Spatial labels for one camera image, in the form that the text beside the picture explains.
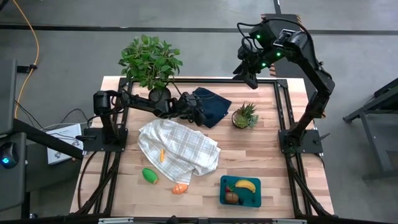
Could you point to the green toy vegetable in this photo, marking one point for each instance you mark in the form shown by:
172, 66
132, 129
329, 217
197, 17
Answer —
150, 175

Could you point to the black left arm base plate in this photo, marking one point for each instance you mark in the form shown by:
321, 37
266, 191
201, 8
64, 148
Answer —
93, 144

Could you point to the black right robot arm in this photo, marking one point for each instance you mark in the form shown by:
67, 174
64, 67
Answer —
317, 77

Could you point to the black computer mouse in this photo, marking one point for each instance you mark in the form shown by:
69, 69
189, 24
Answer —
7, 154

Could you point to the grey metal table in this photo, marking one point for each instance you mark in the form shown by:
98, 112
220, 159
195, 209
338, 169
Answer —
382, 102

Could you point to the white cardboard box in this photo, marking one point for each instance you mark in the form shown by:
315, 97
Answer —
62, 146

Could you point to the grey desk surface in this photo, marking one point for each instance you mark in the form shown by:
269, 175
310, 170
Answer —
12, 180

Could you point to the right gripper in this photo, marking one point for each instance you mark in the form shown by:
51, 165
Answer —
248, 60

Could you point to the orange toy croissant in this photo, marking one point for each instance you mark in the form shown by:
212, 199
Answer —
179, 188

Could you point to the yellow toy banana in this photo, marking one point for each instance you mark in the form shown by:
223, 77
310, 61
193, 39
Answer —
245, 185

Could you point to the teal tupperware container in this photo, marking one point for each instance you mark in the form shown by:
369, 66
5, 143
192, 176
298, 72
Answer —
252, 202

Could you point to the white plaid towel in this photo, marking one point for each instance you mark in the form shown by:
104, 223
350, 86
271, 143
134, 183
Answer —
183, 149

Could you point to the succulent in black pot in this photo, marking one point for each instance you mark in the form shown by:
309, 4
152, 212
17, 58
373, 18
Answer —
245, 116

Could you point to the leafy green potted plant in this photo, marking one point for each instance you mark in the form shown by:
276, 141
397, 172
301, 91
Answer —
149, 62

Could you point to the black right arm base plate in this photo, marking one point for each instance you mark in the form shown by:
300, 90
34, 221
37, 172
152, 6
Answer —
311, 143

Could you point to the brown toy kiwi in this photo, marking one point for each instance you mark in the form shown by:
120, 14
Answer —
231, 198

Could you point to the small orange toy carrot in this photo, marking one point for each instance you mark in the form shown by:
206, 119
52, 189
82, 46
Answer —
162, 155

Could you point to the grey monitor panel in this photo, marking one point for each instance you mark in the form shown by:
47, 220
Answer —
7, 93

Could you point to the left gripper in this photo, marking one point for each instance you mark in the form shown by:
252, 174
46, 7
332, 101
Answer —
188, 107

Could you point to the navy blue cloth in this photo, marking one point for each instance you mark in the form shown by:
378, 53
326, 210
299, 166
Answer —
217, 109

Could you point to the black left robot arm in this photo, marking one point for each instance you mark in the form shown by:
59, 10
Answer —
140, 104

